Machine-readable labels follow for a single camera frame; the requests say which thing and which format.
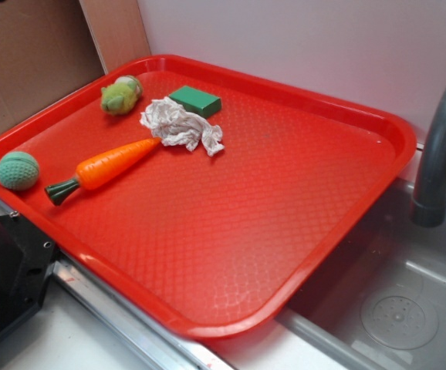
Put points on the red plastic tray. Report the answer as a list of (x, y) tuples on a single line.
[(210, 246)]

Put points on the orange plastic toy carrot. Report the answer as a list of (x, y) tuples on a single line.
[(101, 169)]

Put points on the brown cardboard panel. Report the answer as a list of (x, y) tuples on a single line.
[(49, 49)]

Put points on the green plush animal toy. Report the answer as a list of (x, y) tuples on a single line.
[(120, 97)]

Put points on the grey plastic toy sink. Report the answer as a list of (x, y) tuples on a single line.
[(377, 302)]

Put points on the teal textured ball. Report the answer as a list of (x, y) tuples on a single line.
[(18, 171)]

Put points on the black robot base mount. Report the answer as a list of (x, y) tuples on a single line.
[(26, 262)]

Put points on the crumpled white cloth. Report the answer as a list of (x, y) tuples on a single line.
[(175, 126)]

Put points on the grey toy faucet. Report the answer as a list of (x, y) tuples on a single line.
[(428, 202)]

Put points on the green rectangular block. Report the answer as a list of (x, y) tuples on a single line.
[(196, 101)]

